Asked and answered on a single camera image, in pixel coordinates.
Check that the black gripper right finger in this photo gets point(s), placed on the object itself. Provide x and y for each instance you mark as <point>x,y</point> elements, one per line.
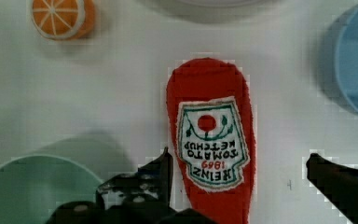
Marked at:
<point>338,183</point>

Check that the green mug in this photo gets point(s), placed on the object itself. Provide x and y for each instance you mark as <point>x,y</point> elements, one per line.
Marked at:
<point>31,188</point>

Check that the red plush ketchup bottle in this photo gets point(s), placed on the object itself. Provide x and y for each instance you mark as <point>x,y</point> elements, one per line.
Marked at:
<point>211,123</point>

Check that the orange slice toy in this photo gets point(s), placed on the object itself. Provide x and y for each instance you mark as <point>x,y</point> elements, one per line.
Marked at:
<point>63,20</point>

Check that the lilac round plate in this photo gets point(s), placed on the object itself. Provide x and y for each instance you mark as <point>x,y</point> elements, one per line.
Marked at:
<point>219,3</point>

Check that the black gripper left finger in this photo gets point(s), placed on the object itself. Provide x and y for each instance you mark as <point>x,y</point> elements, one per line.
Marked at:
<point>142,197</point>

